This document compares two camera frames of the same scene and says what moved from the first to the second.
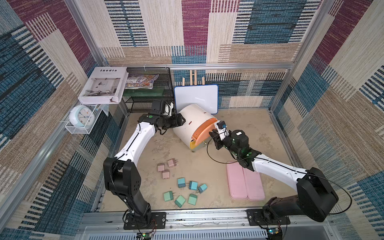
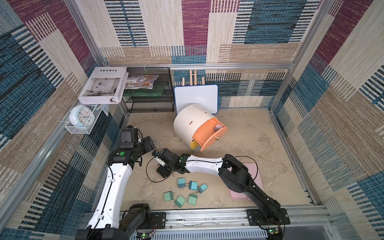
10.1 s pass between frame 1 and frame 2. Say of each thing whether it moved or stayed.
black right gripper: moved
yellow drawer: stayed
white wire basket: stayed
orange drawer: moved
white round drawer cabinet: stayed
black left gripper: moved
